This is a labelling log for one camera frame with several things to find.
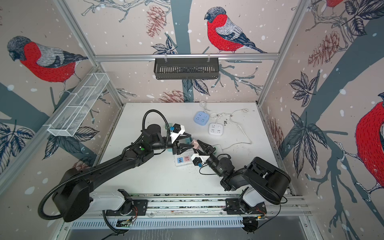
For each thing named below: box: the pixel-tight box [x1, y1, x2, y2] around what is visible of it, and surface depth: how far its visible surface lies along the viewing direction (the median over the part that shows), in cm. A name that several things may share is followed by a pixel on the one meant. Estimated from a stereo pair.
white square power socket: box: [208, 122, 224, 135], surface depth 105 cm
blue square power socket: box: [193, 111, 210, 126], surface depth 110 cm
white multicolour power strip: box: [173, 148, 195, 167], surface depth 89 cm
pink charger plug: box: [191, 139, 200, 150], surface depth 76 cm
